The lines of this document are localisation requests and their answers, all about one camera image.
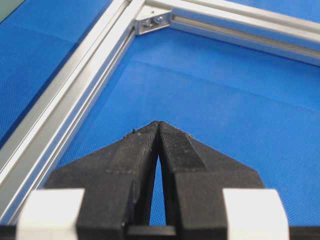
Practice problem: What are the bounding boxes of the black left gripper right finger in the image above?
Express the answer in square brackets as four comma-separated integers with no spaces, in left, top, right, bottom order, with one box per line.
[158,121,264,229]

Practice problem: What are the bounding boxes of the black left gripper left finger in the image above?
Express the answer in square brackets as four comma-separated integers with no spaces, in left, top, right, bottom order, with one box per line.
[44,121,159,240]

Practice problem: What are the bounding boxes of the aluminium extrusion frame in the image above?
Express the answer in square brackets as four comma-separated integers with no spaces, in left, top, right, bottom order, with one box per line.
[0,0,320,224]

